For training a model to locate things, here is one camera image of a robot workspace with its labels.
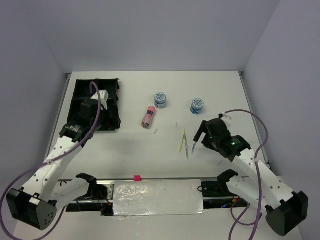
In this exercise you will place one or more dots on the green pen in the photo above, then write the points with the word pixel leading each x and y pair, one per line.
pixel 186 146

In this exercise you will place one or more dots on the blue-lidded jar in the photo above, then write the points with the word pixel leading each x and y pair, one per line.
pixel 160 99
pixel 197 105

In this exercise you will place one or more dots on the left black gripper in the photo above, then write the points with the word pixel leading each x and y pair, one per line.
pixel 114 122

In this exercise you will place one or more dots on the pink-capped clear tube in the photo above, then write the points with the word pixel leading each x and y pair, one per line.
pixel 147 119

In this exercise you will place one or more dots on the blue-lidded jar left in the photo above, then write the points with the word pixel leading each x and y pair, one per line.
pixel 160 99

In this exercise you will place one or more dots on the black four-compartment organizer tray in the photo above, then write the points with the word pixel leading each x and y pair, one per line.
pixel 87 95

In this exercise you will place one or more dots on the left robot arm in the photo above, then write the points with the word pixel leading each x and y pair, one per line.
pixel 36 202

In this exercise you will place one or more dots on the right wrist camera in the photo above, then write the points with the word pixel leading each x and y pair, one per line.
pixel 225 118

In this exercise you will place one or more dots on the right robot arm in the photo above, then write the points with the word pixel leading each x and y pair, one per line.
pixel 253 180

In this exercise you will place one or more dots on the blue-lidded jar right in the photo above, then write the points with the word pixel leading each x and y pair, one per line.
pixel 197 105

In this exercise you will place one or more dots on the blue pen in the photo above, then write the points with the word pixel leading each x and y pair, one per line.
pixel 193 147

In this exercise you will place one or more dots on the yellow pen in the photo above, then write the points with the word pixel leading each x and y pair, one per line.
pixel 182 141

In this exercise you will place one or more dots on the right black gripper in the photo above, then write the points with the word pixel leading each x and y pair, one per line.
pixel 203 128

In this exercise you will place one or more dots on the pink highlighter cap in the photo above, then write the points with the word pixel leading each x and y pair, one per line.
pixel 137 178

